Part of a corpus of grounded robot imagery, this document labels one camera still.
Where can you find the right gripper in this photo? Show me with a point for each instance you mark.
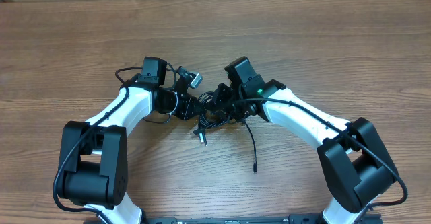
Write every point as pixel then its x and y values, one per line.
pixel 221 96

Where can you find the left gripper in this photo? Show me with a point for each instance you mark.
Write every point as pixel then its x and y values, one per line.
pixel 188 106

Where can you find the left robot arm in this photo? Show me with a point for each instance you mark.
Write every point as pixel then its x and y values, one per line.
pixel 92 175

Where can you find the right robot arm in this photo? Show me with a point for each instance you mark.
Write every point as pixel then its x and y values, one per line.
pixel 355 162

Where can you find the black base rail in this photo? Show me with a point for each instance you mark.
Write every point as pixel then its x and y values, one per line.
pixel 291 219

